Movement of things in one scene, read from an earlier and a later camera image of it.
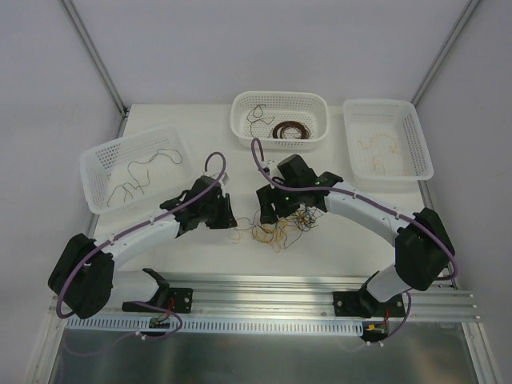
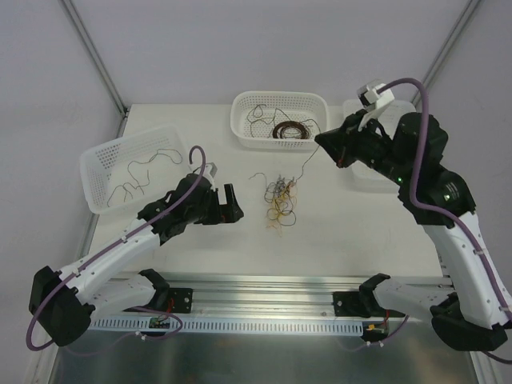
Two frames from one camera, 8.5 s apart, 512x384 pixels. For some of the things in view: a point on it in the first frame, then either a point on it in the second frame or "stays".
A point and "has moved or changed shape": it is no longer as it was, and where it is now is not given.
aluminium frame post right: [466, 14] stays
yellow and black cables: [281, 234] has moved or changed shape
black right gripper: [270, 198] -> [348, 141]
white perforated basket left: [138, 171] stays
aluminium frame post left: [99, 63] stays
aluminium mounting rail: [283, 296] stays
